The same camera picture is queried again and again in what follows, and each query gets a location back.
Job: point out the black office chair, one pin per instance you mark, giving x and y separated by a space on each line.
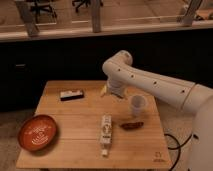
41 5
84 2

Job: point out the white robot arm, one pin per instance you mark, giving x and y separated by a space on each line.
184 95

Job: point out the brown dried chili pod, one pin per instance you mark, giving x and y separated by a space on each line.
131 126

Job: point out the black office chair left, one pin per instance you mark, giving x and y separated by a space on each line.
41 5

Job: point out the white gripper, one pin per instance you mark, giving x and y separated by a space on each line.
109 90

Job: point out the orange patterned bowl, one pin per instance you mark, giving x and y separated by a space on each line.
37 132

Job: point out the black office chair middle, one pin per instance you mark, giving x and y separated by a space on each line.
84 2

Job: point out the white tube bottle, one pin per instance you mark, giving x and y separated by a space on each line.
106 135

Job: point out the wooden table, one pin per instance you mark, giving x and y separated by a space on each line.
77 145

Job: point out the translucent plastic cup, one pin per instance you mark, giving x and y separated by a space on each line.
138 103

